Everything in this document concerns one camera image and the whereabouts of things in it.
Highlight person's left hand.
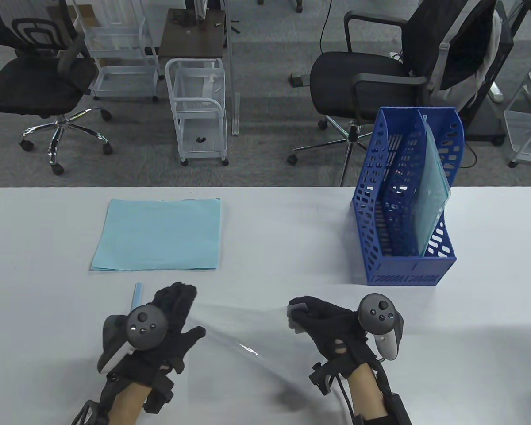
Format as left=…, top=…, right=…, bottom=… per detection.
left=98, top=283, right=206, bottom=390

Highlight person's right hand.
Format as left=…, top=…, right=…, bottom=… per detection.
left=288, top=296, right=403, bottom=381

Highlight black and white controller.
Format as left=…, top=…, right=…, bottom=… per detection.
left=97, top=305, right=168, bottom=375
left=358, top=293, right=401, bottom=359

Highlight square light blue papers stack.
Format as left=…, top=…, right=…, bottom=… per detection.
left=90, top=198, right=222, bottom=271

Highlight clear file folder blue spine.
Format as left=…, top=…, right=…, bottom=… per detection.
left=181, top=297, right=337, bottom=408

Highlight clear file folder cover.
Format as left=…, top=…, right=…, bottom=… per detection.
left=414, top=114, right=452, bottom=257

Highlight person's right forearm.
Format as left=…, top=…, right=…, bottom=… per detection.
left=350, top=365, right=388, bottom=419

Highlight person's left forearm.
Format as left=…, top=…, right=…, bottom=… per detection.
left=111, top=383, right=153, bottom=425

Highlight blue perforated file rack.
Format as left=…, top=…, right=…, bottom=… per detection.
left=351, top=106, right=465, bottom=286

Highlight small white mesh cart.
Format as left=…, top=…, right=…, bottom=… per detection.
left=165, top=58, right=229, bottom=166

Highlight tall white mesh cart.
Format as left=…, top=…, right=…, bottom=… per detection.
left=73, top=0, right=161, bottom=103

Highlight black armrest office chair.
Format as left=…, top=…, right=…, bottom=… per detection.
left=287, top=0, right=498, bottom=186

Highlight black wheeled stand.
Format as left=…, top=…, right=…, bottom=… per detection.
left=460, top=13, right=515, bottom=146

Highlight black mesh office chair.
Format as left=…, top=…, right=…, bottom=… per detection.
left=0, top=0, right=114, bottom=175

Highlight brown wooden side table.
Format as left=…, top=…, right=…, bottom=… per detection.
left=158, top=8, right=227, bottom=59

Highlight cardboard box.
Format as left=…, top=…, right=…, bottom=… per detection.
left=49, top=4, right=96, bottom=23

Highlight black glove cable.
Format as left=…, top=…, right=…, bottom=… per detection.
left=339, top=376, right=355, bottom=425

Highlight white wire shelf rack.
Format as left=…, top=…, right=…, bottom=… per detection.
left=503, top=42, right=531, bottom=170

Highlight black hanging cable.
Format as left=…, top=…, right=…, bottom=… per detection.
left=320, top=0, right=333, bottom=53

